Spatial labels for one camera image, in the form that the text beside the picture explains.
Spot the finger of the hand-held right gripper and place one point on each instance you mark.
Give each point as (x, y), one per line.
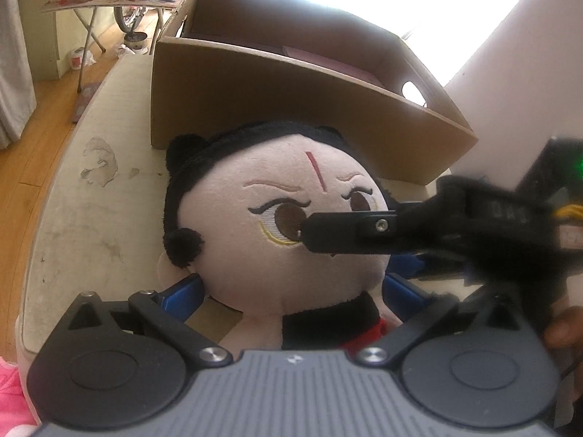
(405, 265)
(346, 234)

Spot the plush doll with red dress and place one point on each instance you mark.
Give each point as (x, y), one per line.
(237, 246)

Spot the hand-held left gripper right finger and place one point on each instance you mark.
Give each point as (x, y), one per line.
(403, 298)

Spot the person's right hand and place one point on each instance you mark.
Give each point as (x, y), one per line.
(567, 327)

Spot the folding table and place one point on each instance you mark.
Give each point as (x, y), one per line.
(109, 2)

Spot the bicycle wheel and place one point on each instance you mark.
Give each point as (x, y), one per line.
(132, 27)

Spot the small white can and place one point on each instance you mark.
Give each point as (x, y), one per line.
(76, 58)

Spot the grey curtain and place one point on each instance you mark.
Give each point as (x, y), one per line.
(13, 77)

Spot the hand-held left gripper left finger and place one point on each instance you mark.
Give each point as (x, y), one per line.
(182, 296)

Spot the cream desktop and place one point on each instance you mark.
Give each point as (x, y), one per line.
(91, 236)

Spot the pale green cabinet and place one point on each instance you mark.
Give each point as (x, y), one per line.
(43, 32)

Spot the pink flat board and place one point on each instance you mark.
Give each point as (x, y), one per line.
(337, 64)

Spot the brown cardboard box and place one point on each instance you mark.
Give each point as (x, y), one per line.
(273, 95)

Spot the pink floral clothing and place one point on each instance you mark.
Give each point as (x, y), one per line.
(16, 396)

